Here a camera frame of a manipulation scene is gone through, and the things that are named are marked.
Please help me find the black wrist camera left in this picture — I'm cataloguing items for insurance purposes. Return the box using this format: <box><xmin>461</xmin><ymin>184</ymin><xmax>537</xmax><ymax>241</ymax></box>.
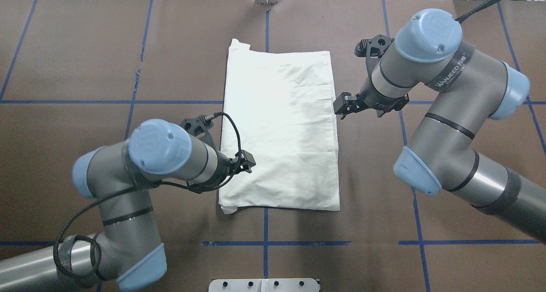
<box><xmin>180</xmin><ymin>115</ymin><xmax>215</xmax><ymax>139</ymax></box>

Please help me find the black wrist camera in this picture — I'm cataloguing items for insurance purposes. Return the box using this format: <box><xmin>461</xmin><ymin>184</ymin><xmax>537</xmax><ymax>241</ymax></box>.
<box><xmin>354</xmin><ymin>34</ymin><xmax>395</xmax><ymax>58</ymax></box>
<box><xmin>180</xmin><ymin>115</ymin><xmax>215</xmax><ymax>139</ymax></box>

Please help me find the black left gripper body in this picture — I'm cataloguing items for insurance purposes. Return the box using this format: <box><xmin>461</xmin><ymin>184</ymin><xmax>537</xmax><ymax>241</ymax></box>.
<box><xmin>207</xmin><ymin>150</ymin><xmax>237</xmax><ymax>186</ymax></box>

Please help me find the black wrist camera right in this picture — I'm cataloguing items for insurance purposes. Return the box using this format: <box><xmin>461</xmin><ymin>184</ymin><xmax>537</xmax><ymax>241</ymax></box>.
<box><xmin>354</xmin><ymin>34</ymin><xmax>395</xmax><ymax>58</ymax></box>

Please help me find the cream long-sleeve printed shirt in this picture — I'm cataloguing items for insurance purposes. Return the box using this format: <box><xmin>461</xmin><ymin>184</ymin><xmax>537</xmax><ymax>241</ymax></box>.
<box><xmin>218</xmin><ymin>39</ymin><xmax>340</xmax><ymax>214</ymax></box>

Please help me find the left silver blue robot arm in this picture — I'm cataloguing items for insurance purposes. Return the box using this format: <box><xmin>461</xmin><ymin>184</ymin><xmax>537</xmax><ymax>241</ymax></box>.
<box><xmin>1</xmin><ymin>113</ymin><xmax>256</xmax><ymax>292</ymax></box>

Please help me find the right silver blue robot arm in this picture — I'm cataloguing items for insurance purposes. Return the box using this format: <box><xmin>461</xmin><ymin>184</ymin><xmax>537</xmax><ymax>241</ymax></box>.
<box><xmin>333</xmin><ymin>9</ymin><xmax>546</xmax><ymax>243</ymax></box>

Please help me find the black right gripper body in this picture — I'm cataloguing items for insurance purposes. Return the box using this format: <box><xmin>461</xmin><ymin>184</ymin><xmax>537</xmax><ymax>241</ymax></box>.
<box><xmin>356</xmin><ymin>79</ymin><xmax>410</xmax><ymax>118</ymax></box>

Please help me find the white post with base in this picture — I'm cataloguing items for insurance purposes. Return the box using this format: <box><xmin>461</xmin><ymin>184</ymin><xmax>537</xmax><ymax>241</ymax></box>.
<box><xmin>208</xmin><ymin>278</ymin><xmax>321</xmax><ymax>292</ymax></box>

